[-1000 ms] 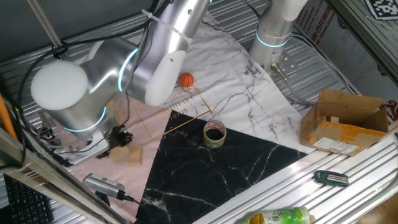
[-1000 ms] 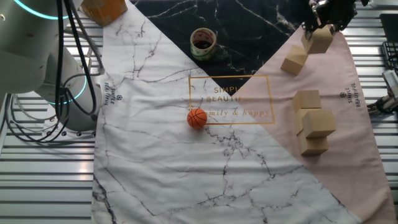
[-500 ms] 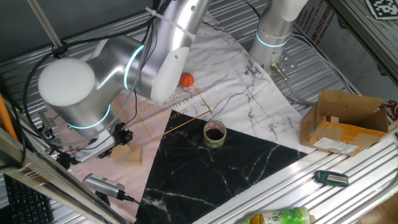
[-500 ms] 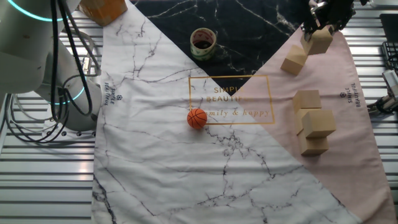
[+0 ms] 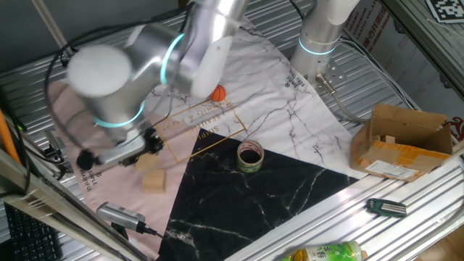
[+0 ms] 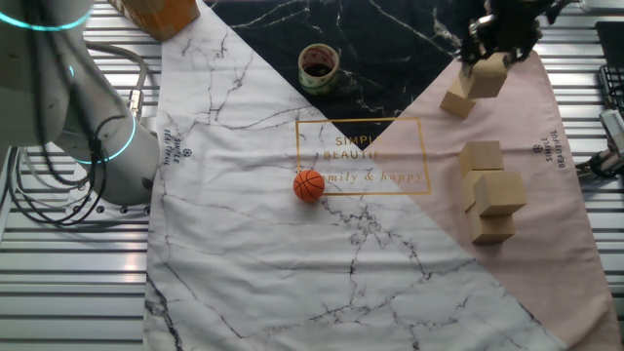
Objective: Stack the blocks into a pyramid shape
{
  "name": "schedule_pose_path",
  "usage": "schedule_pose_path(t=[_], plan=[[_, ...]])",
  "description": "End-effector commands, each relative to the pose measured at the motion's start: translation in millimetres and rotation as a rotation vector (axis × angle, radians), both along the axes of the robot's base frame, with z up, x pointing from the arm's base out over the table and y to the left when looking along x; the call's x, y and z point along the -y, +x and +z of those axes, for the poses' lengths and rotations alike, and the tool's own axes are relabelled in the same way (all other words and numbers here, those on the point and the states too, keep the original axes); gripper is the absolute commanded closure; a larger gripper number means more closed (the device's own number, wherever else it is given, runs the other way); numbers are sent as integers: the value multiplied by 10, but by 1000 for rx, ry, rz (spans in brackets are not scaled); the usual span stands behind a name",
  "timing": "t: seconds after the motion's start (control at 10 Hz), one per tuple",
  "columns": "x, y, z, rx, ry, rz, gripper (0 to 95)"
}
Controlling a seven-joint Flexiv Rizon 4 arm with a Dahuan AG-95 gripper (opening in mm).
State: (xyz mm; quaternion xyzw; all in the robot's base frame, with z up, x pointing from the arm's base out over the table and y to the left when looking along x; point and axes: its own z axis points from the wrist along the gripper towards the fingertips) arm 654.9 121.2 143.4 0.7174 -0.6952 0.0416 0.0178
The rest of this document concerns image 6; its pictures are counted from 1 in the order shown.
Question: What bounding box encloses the small orange basketball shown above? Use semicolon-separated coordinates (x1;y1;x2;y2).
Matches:
292;169;327;204

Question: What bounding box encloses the roll of clear tape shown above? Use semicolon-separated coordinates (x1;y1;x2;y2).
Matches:
297;42;341;97

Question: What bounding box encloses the wooden cube block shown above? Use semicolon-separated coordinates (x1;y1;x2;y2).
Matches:
458;52;508;100
459;139;505;175
471;170;528;218
467;208;517;246
461;169;484;213
440;80;477;120

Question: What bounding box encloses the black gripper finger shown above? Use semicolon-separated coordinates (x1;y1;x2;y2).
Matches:
504;43;540;67
460;14;493;77

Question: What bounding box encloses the black base cable bundle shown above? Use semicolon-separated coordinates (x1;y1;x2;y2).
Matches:
0;140;111;226

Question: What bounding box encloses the marble pink black cloth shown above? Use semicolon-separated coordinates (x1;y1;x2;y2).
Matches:
142;0;624;351

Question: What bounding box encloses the small silver device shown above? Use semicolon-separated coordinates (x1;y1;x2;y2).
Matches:
598;109;624;153

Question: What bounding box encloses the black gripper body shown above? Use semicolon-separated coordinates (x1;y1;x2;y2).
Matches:
485;0;555;53

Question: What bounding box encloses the open cardboard box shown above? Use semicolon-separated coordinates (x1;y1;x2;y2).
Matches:
107;0;202;43

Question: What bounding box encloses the black device mount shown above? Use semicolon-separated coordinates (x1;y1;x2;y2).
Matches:
574;149;624;179

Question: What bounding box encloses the grey cable with connector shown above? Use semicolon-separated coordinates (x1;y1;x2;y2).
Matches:
85;41;150;121

